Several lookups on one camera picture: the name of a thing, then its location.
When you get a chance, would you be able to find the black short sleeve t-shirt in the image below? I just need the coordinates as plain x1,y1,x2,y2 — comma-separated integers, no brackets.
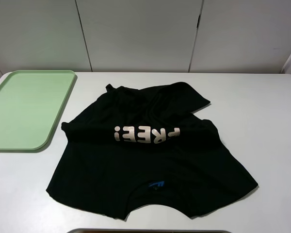
46,82,258,220

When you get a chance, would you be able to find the light green plastic tray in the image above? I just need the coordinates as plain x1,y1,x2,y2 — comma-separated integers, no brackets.
0,70,76,151

